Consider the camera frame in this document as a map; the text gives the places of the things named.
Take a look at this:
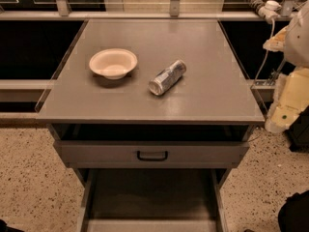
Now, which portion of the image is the silver redbull can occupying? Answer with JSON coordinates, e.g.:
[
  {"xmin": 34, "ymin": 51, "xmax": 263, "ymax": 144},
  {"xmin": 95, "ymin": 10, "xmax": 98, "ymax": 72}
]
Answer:
[{"xmin": 149, "ymin": 60, "xmax": 186, "ymax": 96}]

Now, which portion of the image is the white paper bowl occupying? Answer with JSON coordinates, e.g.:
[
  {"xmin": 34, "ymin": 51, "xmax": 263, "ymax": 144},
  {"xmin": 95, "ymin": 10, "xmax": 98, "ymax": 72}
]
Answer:
[{"xmin": 89, "ymin": 48, "xmax": 138, "ymax": 80}]

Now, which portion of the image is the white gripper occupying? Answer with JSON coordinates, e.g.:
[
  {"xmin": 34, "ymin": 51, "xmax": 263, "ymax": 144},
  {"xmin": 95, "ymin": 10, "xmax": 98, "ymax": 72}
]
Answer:
[{"xmin": 265, "ymin": 67, "xmax": 309, "ymax": 133}]

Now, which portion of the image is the open middle grey drawer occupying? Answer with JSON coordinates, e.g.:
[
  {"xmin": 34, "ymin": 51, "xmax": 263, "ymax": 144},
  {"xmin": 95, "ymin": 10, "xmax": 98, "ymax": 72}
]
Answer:
[{"xmin": 76, "ymin": 169, "xmax": 229, "ymax": 232}]

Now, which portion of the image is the black object on floor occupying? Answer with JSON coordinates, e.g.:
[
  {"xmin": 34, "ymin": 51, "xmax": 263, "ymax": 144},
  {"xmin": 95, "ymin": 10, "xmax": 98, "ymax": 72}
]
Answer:
[{"xmin": 278, "ymin": 190, "xmax": 309, "ymax": 232}]

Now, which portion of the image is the top grey drawer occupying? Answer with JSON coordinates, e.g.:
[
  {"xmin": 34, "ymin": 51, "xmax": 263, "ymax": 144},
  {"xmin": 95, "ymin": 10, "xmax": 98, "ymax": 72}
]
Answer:
[{"xmin": 54, "ymin": 140, "xmax": 249, "ymax": 168}]

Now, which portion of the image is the white plug with ribbed hose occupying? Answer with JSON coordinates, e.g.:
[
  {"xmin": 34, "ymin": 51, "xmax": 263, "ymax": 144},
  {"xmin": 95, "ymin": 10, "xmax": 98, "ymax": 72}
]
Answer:
[{"xmin": 244, "ymin": 0, "xmax": 281, "ymax": 24}]

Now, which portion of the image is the white cable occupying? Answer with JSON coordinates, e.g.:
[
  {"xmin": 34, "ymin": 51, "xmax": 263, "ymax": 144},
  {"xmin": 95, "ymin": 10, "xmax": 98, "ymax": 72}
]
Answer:
[{"xmin": 252, "ymin": 16, "xmax": 277, "ymax": 86}]

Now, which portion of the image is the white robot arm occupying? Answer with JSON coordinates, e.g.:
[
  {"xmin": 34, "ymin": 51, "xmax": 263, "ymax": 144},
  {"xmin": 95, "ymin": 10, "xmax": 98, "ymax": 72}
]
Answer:
[{"xmin": 263, "ymin": 1, "xmax": 309, "ymax": 133}]

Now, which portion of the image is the grey drawer cabinet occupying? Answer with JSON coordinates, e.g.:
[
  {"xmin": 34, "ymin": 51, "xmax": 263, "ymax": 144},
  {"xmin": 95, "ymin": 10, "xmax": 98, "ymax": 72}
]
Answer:
[{"xmin": 38, "ymin": 19, "xmax": 264, "ymax": 232}]

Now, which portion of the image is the metal support strut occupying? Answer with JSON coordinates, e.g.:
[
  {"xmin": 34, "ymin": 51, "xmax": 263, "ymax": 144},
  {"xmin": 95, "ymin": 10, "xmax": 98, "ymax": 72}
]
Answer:
[{"xmin": 266, "ymin": 59, "xmax": 286, "ymax": 86}]

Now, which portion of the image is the black drawer handle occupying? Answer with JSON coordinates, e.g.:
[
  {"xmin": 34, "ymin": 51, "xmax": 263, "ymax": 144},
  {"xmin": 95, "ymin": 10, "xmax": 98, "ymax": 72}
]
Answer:
[{"xmin": 136, "ymin": 151, "xmax": 168, "ymax": 161}]

